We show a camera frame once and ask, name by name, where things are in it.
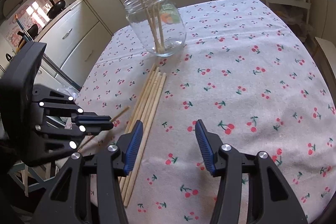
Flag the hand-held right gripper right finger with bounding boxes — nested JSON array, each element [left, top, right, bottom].
[[195, 119, 309, 224]]

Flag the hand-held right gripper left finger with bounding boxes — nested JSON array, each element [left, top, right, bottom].
[[30, 120, 144, 224]]

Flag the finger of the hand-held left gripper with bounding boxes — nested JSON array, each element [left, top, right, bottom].
[[31, 84, 112, 122], [26, 122, 114, 166]]

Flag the pile of wooden chopsticks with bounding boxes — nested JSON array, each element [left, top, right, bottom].
[[118, 63, 167, 207]]

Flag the clear glass jar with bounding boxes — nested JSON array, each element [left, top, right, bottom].
[[123, 0, 187, 58]]

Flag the clear bag with orange contents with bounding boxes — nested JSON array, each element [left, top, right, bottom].
[[56, 84, 79, 98]]

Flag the black wok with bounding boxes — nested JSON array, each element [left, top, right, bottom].
[[17, 24, 40, 41], [47, 0, 66, 18]]

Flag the cream base cabinets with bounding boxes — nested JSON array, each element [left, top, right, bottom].
[[26, 0, 263, 85]]

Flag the cherry print tablecloth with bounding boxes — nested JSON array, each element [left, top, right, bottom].
[[75, 0, 336, 224]]

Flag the cream wooden rack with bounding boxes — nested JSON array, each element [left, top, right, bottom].
[[8, 158, 58, 198]]

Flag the white stool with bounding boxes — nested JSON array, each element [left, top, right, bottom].
[[314, 36, 336, 75]]

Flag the grey mop handle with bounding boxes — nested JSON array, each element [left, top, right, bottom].
[[14, 13, 82, 90]]

